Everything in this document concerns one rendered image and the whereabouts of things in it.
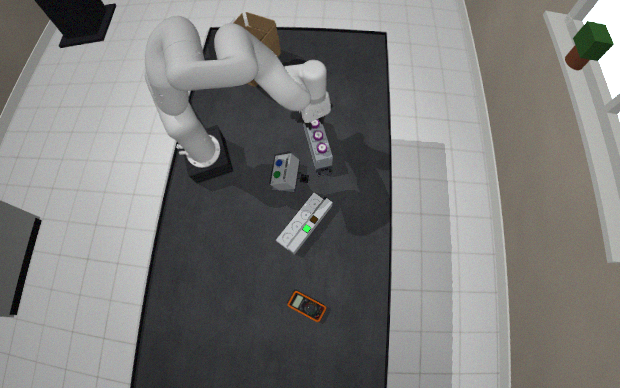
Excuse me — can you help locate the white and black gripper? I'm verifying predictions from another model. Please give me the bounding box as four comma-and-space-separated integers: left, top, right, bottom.
296, 91, 333, 130

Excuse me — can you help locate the orange pocket multimeter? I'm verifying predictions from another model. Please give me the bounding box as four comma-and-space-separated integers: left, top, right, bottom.
288, 291, 326, 322

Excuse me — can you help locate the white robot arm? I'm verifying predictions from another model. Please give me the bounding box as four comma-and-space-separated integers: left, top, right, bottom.
145, 16, 327, 168

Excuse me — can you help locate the brown cardboard box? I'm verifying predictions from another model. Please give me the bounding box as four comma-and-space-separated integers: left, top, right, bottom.
233, 12, 281, 57

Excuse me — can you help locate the white control panel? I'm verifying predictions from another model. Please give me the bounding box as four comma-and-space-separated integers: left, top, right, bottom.
271, 153, 309, 192

